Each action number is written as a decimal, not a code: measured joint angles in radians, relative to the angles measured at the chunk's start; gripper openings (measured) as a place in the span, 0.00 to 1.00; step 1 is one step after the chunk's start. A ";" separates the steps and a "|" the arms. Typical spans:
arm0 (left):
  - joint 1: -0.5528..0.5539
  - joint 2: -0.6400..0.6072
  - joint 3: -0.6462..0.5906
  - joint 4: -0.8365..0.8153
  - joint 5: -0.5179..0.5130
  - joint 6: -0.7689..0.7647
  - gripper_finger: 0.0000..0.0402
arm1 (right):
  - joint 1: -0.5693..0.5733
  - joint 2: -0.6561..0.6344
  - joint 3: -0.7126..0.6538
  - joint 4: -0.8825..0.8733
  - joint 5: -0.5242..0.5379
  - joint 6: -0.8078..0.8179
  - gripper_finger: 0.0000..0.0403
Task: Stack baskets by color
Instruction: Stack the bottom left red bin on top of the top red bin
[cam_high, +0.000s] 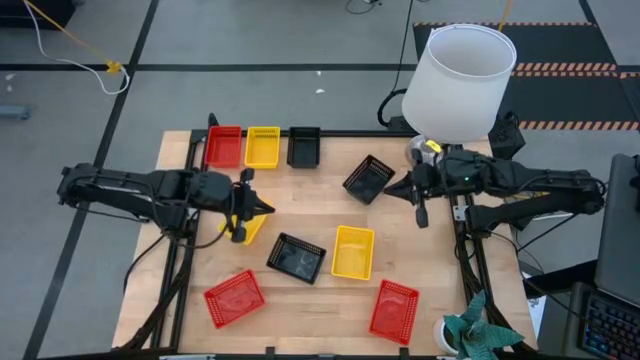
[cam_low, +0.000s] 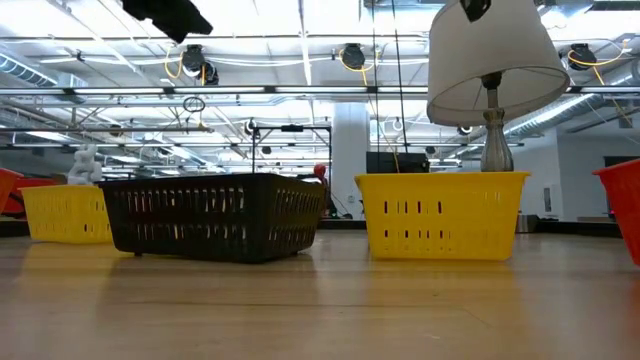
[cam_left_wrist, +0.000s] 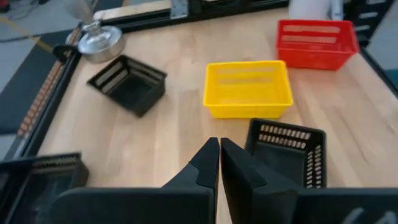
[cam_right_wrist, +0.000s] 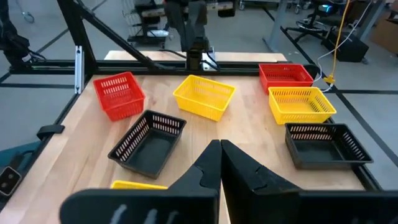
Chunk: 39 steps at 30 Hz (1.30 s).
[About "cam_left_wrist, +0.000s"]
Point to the black mat with orange stripes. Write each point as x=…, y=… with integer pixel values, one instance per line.
x=18, y=93

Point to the silver metal bracket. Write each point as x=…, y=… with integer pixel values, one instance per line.
x=335, y=9
x=178, y=8

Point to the yellow plastic basket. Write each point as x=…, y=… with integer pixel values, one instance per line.
x=248, y=105

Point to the black aluminium table frame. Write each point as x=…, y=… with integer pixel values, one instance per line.
x=149, y=23

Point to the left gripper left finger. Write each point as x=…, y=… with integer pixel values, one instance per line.
x=140, y=205

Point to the table lamp with white shade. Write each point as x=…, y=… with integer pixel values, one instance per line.
x=102, y=43

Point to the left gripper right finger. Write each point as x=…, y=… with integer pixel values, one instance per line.
x=264, y=202

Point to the red plastic basket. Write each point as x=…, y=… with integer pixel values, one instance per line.
x=314, y=59

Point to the black plastic basket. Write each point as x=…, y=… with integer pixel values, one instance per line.
x=280, y=157
x=25, y=193
x=136, y=93

